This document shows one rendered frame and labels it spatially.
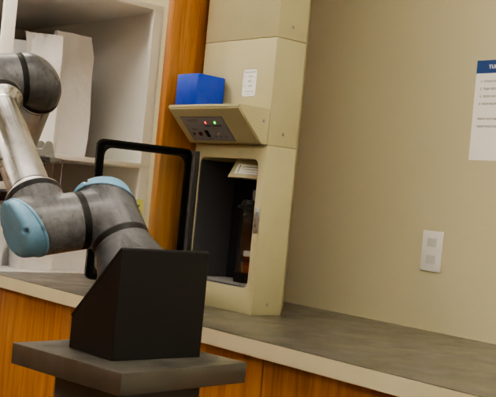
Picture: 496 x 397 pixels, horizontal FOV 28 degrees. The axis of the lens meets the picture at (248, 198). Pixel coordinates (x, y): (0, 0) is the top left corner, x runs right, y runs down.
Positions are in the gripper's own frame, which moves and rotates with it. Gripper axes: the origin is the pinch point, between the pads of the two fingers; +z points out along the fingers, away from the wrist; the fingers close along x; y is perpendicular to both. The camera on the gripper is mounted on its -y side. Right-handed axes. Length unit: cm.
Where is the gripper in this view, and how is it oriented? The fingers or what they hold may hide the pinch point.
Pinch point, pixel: (54, 161)
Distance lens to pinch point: 277.5
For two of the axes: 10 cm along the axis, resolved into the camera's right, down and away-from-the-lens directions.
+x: -6.5, -0.7, 7.5
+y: 1.0, -10.0, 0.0
